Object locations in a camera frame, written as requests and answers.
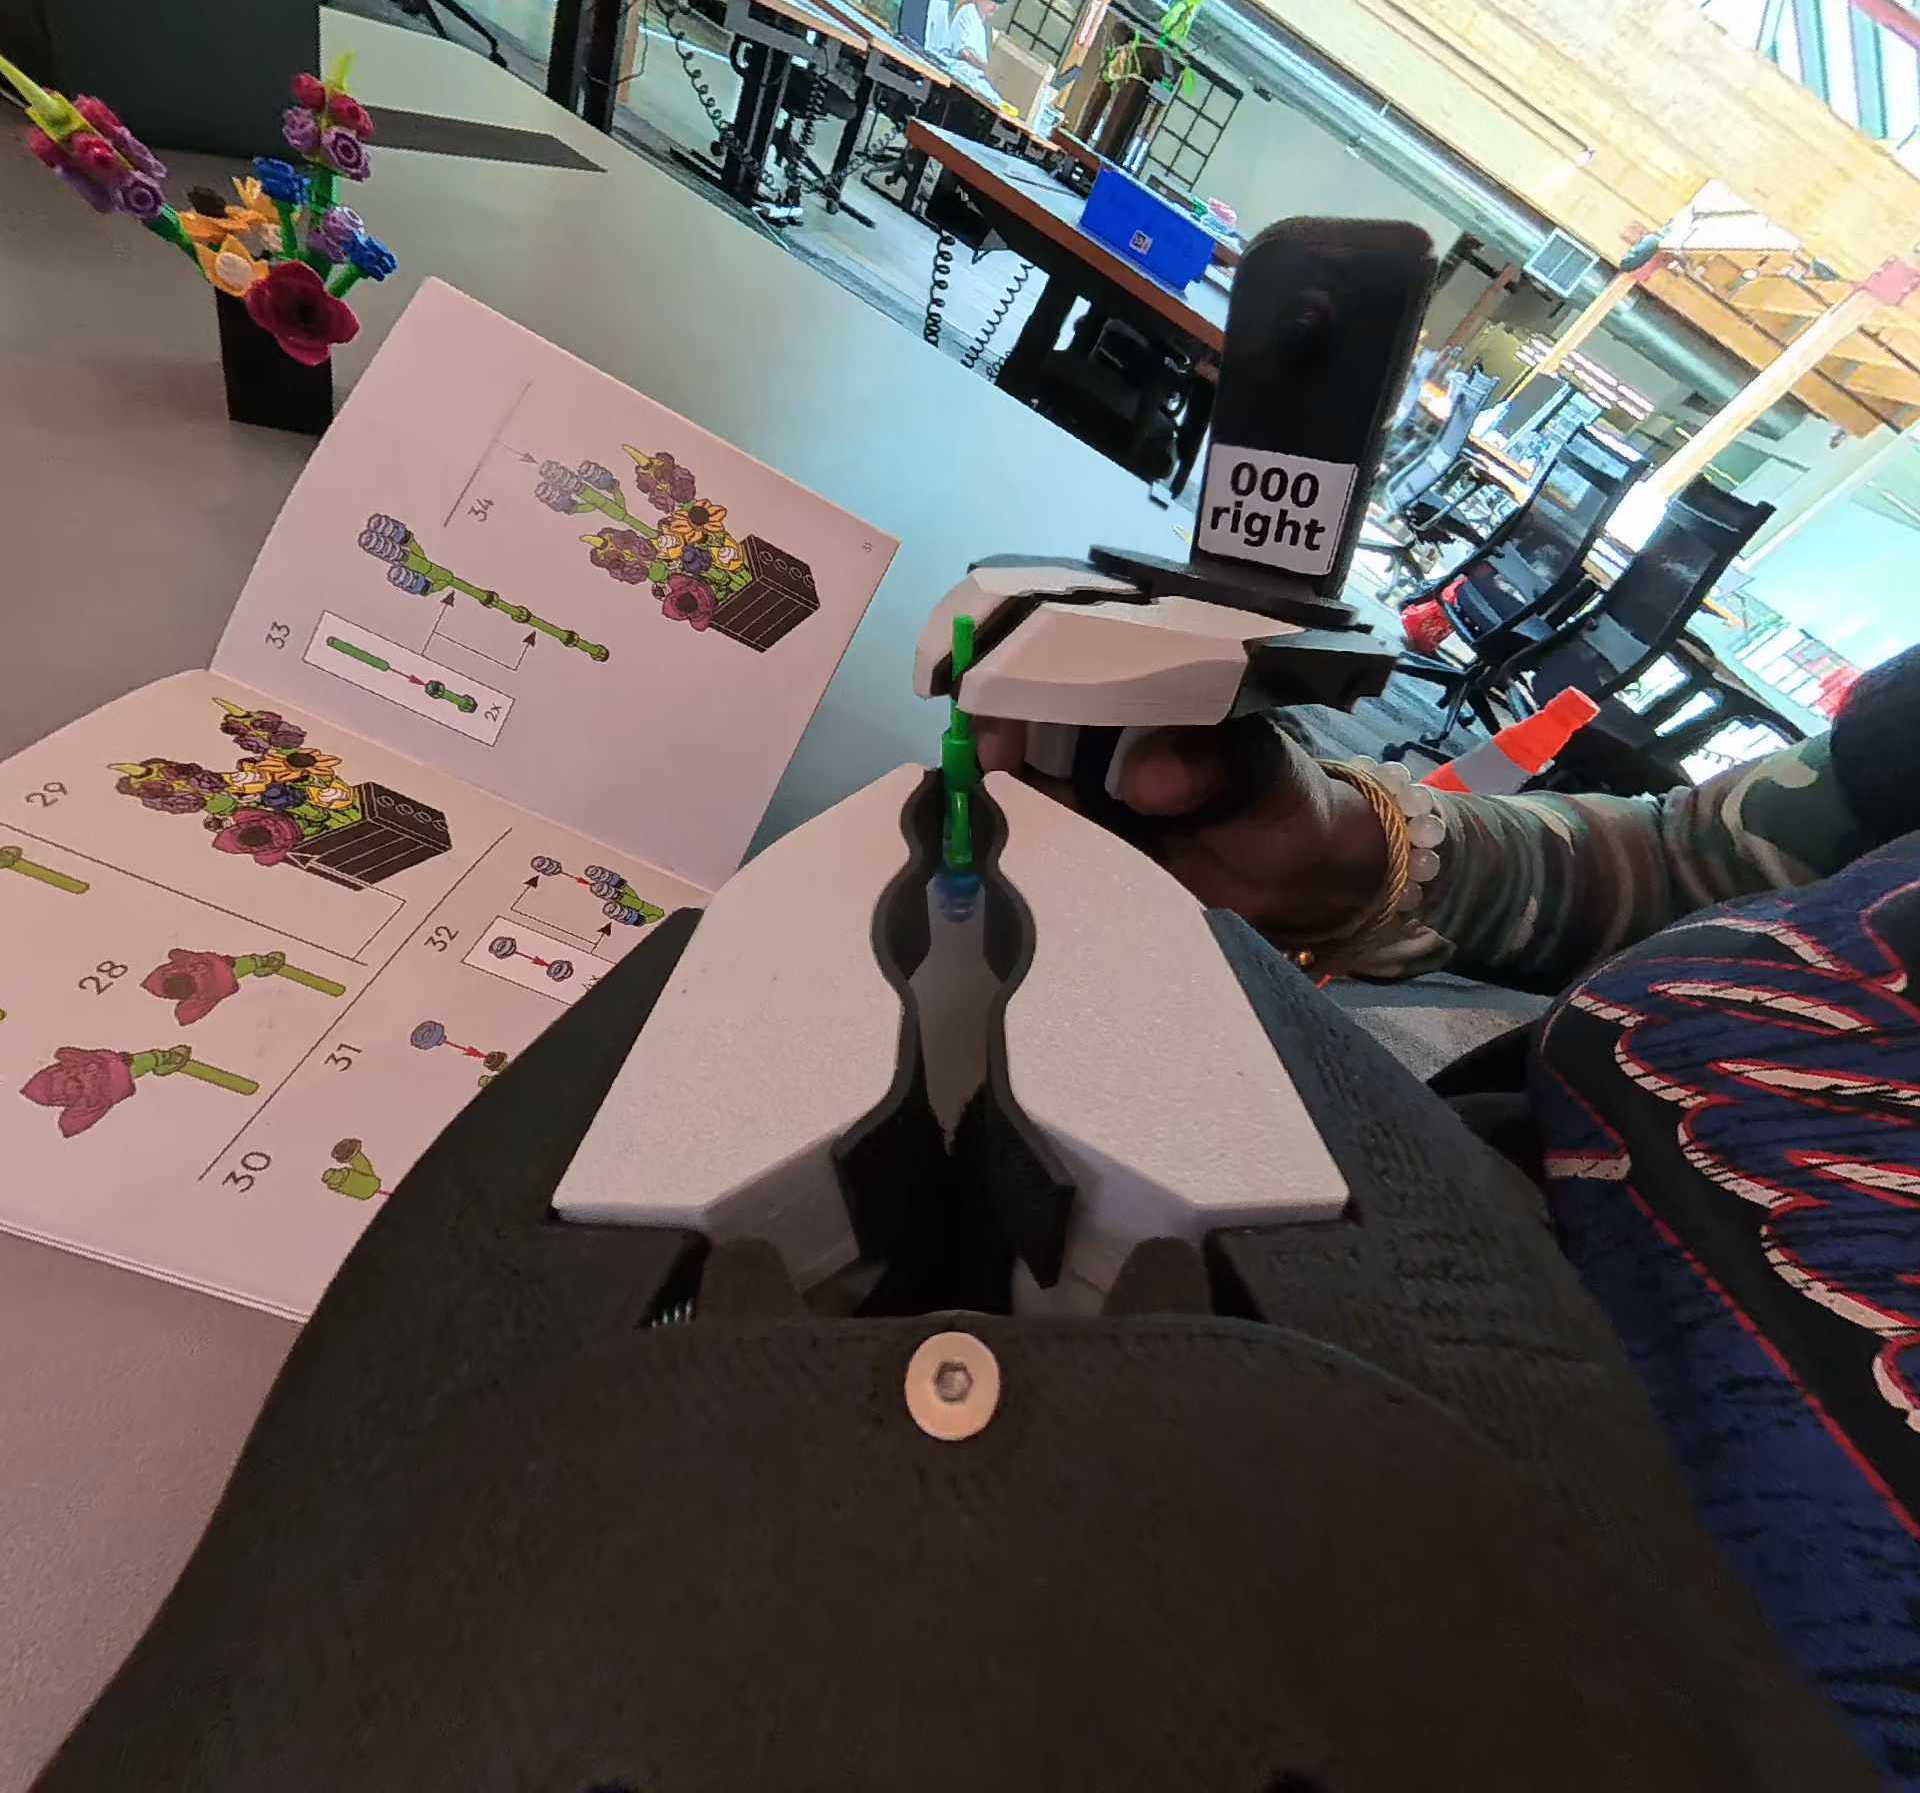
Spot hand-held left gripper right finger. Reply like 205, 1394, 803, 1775
967, 764, 1355, 1297

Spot black rectangular block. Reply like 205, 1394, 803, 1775
0, 0, 327, 160

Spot person's right forearm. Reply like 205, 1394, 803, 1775
1412, 728, 1896, 992

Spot blue storage bin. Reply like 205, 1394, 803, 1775
1076, 160, 1221, 296

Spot black office chair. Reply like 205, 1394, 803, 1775
1379, 475, 1779, 775

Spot wooden office desk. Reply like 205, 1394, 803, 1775
526, 0, 933, 212

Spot person's black lettered jersey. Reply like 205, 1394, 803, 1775
1528, 833, 1920, 1793

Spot lego instruction booklet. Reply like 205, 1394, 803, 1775
0, 274, 902, 1325

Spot green potted plant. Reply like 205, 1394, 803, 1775
1100, 0, 1211, 147

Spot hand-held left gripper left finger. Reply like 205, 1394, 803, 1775
551, 759, 965, 1308

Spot beaded bracelets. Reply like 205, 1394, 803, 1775
1287, 754, 1454, 982

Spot person's right hand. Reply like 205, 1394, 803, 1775
1113, 712, 1413, 982

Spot lego flower bouquet model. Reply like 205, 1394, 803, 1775
0, 50, 402, 439

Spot green lego connector piece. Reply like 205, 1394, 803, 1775
936, 721, 987, 877

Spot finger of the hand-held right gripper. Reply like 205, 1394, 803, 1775
912, 590, 1256, 728
965, 552, 1164, 618

